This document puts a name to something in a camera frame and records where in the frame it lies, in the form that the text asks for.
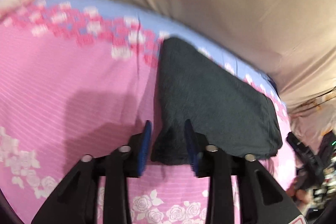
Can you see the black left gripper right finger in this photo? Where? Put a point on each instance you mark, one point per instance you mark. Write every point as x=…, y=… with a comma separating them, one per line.
x=240, y=191

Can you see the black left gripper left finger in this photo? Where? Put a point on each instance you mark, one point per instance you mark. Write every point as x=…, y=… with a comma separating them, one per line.
x=75, y=198

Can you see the dark grey pants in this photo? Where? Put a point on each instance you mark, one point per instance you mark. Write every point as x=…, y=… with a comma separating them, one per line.
x=229, y=112

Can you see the person's right hand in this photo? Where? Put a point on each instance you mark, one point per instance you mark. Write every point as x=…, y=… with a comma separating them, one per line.
x=301, y=196

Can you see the pale pink floral blanket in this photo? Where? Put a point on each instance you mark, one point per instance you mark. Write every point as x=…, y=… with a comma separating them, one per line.
x=314, y=119

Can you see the pink floral bed sheet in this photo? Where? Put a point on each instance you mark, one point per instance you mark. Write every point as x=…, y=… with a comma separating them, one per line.
x=78, y=77

